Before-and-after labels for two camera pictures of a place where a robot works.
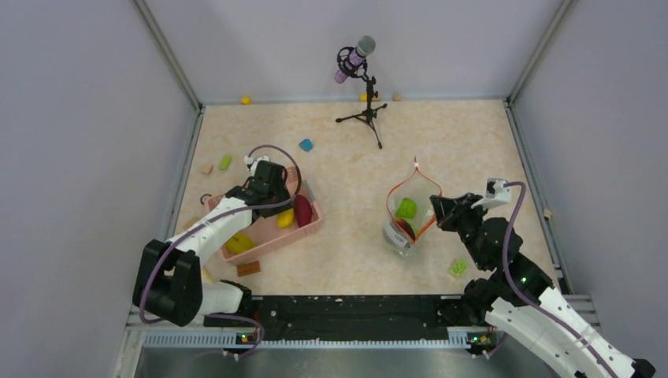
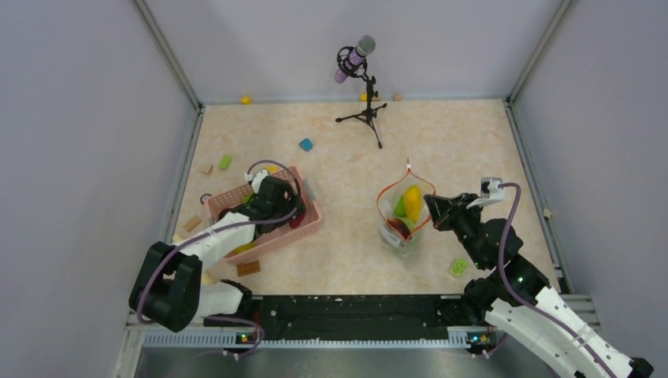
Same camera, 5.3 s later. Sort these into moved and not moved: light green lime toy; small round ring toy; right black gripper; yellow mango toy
Moved: yellow mango toy
Not moved: light green lime toy; small round ring toy; right black gripper
